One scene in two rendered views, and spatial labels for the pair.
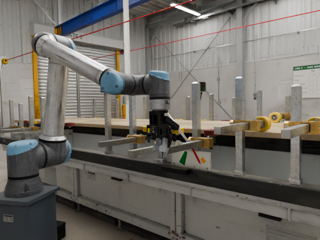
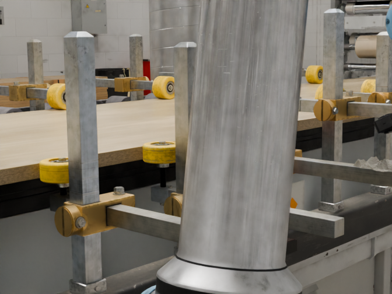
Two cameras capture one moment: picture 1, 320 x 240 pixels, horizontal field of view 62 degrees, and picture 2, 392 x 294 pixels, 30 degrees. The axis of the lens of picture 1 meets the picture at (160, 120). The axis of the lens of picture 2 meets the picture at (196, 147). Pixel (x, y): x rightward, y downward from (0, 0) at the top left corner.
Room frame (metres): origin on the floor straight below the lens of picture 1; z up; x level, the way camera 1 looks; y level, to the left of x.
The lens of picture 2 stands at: (1.55, 1.35, 1.12)
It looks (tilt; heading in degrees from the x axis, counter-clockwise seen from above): 9 degrees down; 272
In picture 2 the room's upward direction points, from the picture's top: 1 degrees counter-clockwise
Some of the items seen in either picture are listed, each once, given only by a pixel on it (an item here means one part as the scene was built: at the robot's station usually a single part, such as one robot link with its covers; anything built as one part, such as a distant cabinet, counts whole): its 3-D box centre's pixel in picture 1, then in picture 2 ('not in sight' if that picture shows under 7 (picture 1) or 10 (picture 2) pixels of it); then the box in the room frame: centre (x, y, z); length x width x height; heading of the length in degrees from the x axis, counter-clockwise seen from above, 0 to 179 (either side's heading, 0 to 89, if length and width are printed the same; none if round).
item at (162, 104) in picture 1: (160, 105); not in sight; (1.16, 0.00, 1.05); 0.10 x 0.09 x 0.05; 50
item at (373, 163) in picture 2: (176, 142); (377, 161); (1.25, -0.08, 0.87); 0.09 x 0.07 x 0.02; 140
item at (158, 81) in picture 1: (158, 85); not in sight; (1.17, 0.00, 1.14); 0.10 x 0.09 x 0.12; 59
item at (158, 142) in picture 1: (157, 147); not in sight; (1.17, 0.01, 0.86); 0.06 x 0.03 x 0.09; 140
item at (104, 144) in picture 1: (127, 140); (139, 221); (1.69, 0.21, 0.83); 0.44 x 0.03 x 0.04; 140
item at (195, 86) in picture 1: (196, 125); not in sight; (1.46, -0.20, 0.93); 0.04 x 0.04 x 0.48; 50
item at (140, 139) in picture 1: (135, 138); (95, 213); (1.77, 0.17, 0.83); 0.14 x 0.06 x 0.05; 50
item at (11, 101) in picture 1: (12, 120); not in sight; (3.08, 1.71, 0.91); 0.04 x 0.04 x 0.48; 50
